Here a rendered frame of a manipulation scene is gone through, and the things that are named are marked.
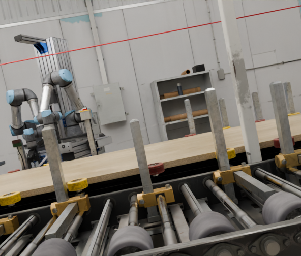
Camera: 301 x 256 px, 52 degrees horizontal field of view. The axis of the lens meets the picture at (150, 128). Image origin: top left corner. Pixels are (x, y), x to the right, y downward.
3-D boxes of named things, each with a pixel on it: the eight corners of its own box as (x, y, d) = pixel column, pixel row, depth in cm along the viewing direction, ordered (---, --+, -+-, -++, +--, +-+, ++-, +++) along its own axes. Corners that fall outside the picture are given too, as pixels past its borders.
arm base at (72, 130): (73, 134, 299) (71, 125, 298) (86, 132, 293) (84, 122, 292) (63, 137, 285) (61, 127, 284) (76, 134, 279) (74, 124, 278)
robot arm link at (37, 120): (40, 71, 263) (30, 121, 240) (51, 69, 260) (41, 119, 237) (48, 79, 273) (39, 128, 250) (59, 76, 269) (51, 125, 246)
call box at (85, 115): (83, 121, 225) (81, 111, 225) (92, 119, 225) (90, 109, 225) (81, 122, 218) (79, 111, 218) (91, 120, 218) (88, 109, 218)
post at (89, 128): (97, 180, 227) (84, 120, 224) (103, 178, 227) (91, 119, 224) (96, 181, 222) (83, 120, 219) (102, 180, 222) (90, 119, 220)
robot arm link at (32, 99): (34, 90, 288) (49, 137, 276) (22, 92, 282) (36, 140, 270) (35, 84, 278) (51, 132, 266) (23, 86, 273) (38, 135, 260)
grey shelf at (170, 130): (168, 176, 506) (149, 84, 497) (219, 164, 516) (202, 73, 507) (173, 181, 462) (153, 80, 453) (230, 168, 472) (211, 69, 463)
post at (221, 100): (230, 161, 229) (217, 98, 226) (234, 160, 229) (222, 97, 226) (231, 162, 225) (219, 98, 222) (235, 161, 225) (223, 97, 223)
